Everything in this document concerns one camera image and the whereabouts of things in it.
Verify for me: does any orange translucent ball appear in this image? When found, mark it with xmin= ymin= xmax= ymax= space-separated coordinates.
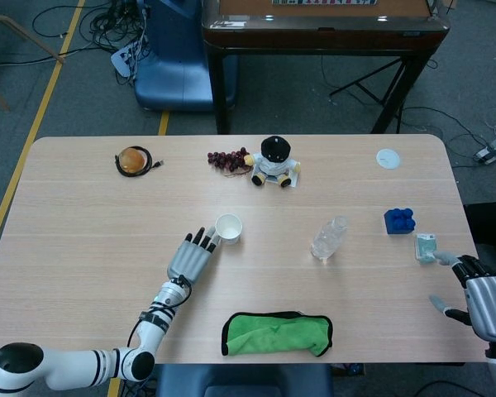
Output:
xmin=120 ymin=147 xmax=146 ymax=173

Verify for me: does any white round lid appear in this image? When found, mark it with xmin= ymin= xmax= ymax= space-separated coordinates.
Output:
xmin=375 ymin=147 xmax=402 ymax=170

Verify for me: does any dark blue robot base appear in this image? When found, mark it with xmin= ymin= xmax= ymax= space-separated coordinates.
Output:
xmin=155 ymin=363 xmax=334 ymax=397

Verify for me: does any clear plastic bottle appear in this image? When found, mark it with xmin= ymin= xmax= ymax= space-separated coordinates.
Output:
xmin=311 ymin=215 xmax=350 ymax=261

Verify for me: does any white floor power strip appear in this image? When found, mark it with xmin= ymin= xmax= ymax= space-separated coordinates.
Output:
xmin=110 ymin=39 xmax=150 ymax=79

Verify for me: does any black coiled usb cable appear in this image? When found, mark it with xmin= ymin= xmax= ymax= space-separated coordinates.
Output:
xmin=114 ymin=145 xmax=165 ymax=178

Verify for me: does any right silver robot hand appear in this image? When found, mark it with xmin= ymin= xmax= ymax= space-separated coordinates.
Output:
xmin=428 ymin=250 xmax=496 ymax=344

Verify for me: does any purple grape bunch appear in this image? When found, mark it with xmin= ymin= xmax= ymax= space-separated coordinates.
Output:
xmin=207 ymin=146 xmax=251 ymax=179

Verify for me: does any brown mahjong table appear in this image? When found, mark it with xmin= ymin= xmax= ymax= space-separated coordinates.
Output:
xmin=201 ymin=0 xmax=450 ymax=136

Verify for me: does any blue toy building block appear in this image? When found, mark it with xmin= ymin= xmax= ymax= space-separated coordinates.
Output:
xmin=383 ymin=208 xmax=417 ymax=237

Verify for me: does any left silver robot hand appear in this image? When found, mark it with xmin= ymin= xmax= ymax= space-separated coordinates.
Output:
xmin=166 ymin=225 xmax=222 ymax=286

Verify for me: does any mahjong tile row showing faces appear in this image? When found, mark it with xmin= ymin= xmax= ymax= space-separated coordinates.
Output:
xmin=271 ymin=0 xmax=378 ymax=7

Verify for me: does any green cloth with black trim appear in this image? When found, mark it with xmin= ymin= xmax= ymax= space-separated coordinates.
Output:
xmin=221 ymin=311 xmax=334 ymax=357

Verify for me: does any white printed paper cup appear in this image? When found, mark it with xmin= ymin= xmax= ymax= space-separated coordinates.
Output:
xmin=214 ymin=213 xmax=244 ymax=245

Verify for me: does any printed card under doll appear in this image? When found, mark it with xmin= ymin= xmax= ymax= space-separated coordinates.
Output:
xmin=264 ymin=169 xmax=301 ymax=189

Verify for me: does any black floor cable bundle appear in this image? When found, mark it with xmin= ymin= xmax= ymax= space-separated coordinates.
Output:
xmin=32 ymin=0 xmax=150 ymax=86

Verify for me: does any black-headed plush doll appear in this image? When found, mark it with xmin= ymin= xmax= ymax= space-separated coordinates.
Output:
xmin=244 ymin=136 xmax=303 ymax=188

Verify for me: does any small green sachet packet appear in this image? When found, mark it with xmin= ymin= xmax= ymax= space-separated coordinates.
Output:
xmin=415 ymin=232 xmax=438 ymax=265

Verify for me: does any grey floor power strip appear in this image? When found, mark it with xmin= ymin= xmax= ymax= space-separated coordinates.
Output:
xmin=474 ymin=136 xmax=496 ymax=165

